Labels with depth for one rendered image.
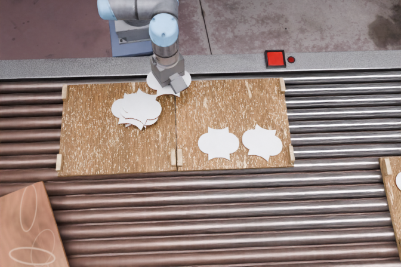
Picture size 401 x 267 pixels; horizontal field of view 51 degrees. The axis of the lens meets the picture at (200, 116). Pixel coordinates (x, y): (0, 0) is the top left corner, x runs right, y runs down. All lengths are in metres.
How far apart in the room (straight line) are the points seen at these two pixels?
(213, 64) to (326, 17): 1.53
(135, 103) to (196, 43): 1.35
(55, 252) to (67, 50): 1.74
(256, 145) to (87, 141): 0.60
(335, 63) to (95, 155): 0.98
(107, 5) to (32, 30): 1.85
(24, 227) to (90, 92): 0.53
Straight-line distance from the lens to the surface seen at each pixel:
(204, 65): 1.65
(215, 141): 1.48
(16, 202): 1.43
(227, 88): 1.58
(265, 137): 1.51
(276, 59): 1.68
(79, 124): 1.57
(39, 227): 1.39
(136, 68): 1.65
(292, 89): 1.64
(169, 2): 1.18
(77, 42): 2.88
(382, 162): 1.61
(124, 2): 1.19
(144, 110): 1.49
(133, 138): 1.51
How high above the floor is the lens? 2.34
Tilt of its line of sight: 67 degrees down
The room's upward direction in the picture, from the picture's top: 3 degrees clockwise
